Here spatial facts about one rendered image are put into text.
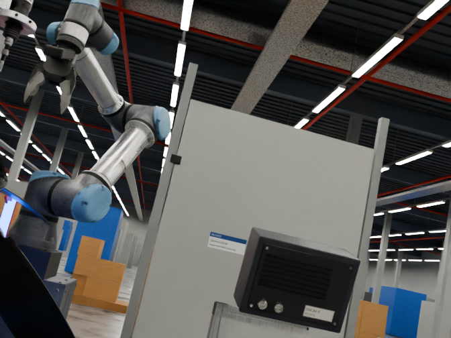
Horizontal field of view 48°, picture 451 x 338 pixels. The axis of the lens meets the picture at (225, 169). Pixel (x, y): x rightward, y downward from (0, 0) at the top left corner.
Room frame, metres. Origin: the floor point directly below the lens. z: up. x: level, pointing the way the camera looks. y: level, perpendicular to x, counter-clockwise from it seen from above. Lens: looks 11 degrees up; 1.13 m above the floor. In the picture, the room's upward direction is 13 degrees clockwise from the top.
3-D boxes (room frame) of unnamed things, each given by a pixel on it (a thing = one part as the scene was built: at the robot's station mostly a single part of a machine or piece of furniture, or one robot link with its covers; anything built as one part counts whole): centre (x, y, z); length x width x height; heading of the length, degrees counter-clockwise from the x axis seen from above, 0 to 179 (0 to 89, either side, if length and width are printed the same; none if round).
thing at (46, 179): (1.58, 0.52, 1.24); 0.13 x 0.12 x 0.14; 66
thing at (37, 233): (1.58, 0.53, 1.13); 0.15 x 0.15 x 0.10
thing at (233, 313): (1.27, -0.16, 1.04); 0.24 x 0.03 x 0.03; 98
